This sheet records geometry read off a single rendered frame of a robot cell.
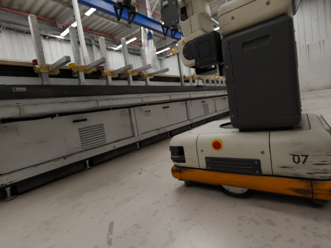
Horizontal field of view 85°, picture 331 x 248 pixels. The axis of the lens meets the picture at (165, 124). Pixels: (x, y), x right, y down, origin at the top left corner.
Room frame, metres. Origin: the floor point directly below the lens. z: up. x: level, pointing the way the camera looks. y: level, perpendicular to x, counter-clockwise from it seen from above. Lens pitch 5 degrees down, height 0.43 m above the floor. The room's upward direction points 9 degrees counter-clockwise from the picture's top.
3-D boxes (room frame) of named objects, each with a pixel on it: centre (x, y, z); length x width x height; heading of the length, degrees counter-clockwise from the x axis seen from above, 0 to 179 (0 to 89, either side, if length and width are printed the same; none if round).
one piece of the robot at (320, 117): (0.80, -0.71, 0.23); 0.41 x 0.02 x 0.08; 142
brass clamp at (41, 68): (1.23, 0.72, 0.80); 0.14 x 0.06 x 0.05; 142
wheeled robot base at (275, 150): (0.98, -0.44, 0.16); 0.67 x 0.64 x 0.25; 52
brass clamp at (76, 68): (1.43, 0.57, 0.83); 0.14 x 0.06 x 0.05; 142
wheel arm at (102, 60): (1.41, 0.52, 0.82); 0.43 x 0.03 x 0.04; 52
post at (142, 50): (2.00, 0.13, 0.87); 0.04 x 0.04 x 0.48; 52
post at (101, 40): (1.61, 0.43, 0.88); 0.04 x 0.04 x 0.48; 52
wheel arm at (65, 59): (1.21, 0.67, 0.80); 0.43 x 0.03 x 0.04; 52
